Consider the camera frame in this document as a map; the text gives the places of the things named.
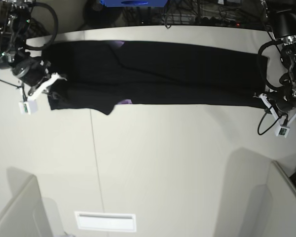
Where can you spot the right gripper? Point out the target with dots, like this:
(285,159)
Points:
(35,77)

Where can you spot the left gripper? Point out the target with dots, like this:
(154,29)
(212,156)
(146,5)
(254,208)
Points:
(276,104)

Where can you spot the black T-shirt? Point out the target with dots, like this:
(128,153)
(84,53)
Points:
(102,74)

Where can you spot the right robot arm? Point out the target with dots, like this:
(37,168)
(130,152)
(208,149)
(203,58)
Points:
(15,53)

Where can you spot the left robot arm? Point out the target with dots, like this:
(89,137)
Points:
(281,17)

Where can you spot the blue box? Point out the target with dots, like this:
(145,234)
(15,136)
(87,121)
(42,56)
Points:
(131,3)

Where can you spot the grey partition right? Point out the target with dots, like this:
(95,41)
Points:
(281,221)

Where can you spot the grey partition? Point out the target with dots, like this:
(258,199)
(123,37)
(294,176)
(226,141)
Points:
(24,215)
(281,221)

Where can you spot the grey partition left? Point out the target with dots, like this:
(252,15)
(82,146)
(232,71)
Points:
(24,215)

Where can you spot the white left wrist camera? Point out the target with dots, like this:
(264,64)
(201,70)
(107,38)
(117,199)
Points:
(282,128)

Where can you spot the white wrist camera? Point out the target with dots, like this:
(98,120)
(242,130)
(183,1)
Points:
(28,105)
(282,128)

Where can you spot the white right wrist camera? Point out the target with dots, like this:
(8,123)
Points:
(28,105)

